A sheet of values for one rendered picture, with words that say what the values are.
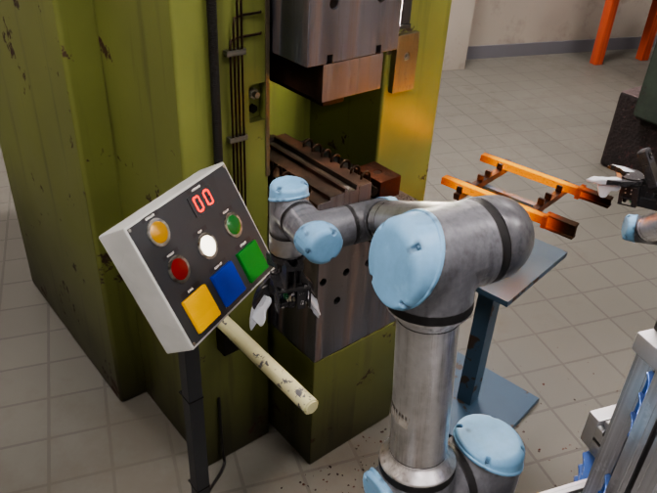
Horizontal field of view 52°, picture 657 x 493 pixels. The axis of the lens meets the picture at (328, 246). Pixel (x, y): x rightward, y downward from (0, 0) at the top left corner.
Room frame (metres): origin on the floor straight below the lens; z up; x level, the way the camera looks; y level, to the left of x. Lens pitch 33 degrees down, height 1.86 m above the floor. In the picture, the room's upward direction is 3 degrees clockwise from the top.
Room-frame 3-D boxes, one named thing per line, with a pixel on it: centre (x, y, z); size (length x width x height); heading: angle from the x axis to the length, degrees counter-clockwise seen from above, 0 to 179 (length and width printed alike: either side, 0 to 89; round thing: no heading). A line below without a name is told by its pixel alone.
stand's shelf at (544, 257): (1.86, -0.56, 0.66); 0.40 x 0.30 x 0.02; 139
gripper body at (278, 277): (1.11, 0.08, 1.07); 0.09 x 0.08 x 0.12; 21
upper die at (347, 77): (1.81, 0.10, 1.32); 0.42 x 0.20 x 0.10; 41
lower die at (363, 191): (1.81, 0.10, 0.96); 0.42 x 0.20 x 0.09; 41
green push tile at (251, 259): (1.26, 0.17, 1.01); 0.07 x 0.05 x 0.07; 156
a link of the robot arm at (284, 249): (1.12, 0.08, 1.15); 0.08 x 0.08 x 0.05
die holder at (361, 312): (1.85, 0.06, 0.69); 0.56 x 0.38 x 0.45; 41
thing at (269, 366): (1.35, 0.16, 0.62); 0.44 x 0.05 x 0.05; 41
